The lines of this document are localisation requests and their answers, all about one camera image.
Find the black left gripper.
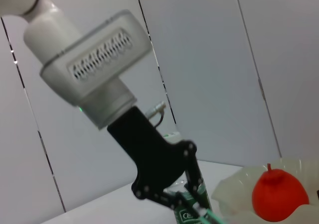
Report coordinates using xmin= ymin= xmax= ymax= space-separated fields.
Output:
xmin=106 ymin=106 xmax=213 ymax=224

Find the clear green-label water bottle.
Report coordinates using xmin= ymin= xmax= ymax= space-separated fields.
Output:
xmin=163 ymin=131 xmax=213 ymax=224

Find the pale green glass fruit plate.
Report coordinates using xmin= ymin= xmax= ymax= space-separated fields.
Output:
xmin=211 ymin=157 xmax=319 ymax=224

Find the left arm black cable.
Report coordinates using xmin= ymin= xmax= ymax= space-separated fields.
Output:
xmin=146 ymin=102 xmax=168 ymax=129

